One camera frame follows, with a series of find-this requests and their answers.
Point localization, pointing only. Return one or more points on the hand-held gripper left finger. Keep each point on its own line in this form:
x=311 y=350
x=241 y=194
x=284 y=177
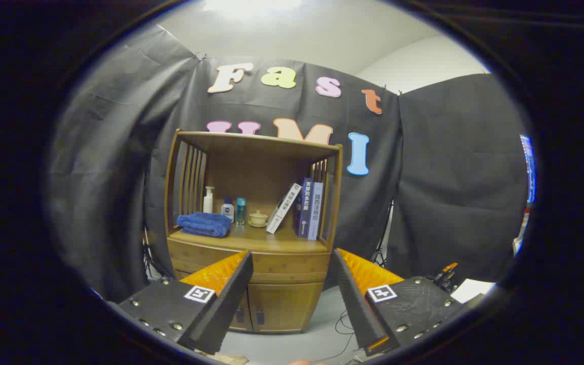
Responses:
x=231 y=304

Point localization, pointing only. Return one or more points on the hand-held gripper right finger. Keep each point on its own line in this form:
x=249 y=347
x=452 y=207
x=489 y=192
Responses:
x=353 y=304

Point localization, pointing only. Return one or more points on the wooden drawer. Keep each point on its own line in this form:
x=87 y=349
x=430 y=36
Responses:
x=282 y=266

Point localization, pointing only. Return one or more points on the wooden cabinet door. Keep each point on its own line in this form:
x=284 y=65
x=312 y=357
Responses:
x=241 y=317
x=287 y=306

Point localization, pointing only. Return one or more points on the wooden countertop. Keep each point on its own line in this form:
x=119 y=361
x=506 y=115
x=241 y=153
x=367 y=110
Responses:
x=256 y=241

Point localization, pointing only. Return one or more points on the wooden cabinet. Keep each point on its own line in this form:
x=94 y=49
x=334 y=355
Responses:
x=251 y=172

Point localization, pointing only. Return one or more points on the black tripod stand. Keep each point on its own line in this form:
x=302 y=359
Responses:
x=148 y=256
x=380 y=243

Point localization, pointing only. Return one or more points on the blue folded towel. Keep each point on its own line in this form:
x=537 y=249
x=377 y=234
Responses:
x=203 y=224

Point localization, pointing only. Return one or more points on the beige lidded tea cup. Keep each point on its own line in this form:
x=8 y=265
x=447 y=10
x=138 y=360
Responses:
x=258 y=219

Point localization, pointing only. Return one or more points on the white blue-capped lotion bottle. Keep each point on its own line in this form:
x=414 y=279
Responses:
x=227 y=210

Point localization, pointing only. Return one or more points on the clear blue bottle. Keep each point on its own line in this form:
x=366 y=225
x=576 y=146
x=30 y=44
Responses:
x=241 y=210

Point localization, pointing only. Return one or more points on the black and orange tool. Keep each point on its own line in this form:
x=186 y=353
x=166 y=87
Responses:
x=444 y=278

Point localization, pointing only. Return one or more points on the pale lavender book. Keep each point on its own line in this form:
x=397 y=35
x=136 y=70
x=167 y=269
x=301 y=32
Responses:
x=315 y=213

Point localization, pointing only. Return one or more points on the dark blue book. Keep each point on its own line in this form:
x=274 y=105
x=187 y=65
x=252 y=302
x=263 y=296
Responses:
x=303 y=213

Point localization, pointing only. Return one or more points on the white pump bottle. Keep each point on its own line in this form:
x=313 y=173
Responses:
x=208 y=203

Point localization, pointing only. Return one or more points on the white book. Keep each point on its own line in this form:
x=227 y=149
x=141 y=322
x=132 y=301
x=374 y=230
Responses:
x=283 y=209

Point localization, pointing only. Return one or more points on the white paper sheet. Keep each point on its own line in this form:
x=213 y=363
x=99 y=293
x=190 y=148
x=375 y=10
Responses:
x=472 y=290

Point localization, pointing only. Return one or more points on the lit monitor screen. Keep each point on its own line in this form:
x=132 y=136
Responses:
x=529 y=172

